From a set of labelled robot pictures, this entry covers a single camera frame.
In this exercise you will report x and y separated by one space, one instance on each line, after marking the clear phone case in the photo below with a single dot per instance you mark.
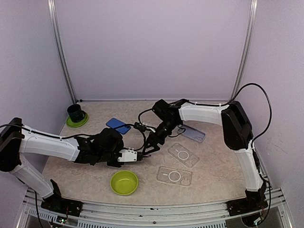
183 155
174 176

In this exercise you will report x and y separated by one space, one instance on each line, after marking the clear phone case upper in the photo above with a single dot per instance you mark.
183 155

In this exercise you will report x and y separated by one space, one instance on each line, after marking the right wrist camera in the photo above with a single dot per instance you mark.
160 108

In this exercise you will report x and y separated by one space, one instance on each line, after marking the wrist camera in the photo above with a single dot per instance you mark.
160 108
129 155

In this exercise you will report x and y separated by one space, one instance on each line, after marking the blue smartphone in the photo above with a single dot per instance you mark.
118 125

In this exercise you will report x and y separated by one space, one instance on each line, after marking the left aluminium frame post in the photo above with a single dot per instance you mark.
60 50

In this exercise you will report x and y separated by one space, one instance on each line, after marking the dark green mug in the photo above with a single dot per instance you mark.
75 113

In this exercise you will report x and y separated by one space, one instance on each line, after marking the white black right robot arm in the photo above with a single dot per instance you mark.
238 136

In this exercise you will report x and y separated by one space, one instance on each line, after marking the right aluminium frame post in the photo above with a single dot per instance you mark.
246 46

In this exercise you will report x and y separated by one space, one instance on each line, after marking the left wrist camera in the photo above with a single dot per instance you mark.
129 155

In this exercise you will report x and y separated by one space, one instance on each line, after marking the clear phone case lower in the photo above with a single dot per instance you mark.
174 176

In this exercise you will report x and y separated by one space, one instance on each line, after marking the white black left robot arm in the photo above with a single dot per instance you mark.
16 140

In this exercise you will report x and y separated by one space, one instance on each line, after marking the front aluminium rail base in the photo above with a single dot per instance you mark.
107 215

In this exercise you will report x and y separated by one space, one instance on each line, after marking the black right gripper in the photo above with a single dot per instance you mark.
150 138

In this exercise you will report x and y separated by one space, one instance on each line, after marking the green bowl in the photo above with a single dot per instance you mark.
124 183

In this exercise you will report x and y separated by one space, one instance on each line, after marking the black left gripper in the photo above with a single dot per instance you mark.
116 165

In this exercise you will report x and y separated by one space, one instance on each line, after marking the aluminium frame post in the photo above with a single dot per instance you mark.
60 50
246 46

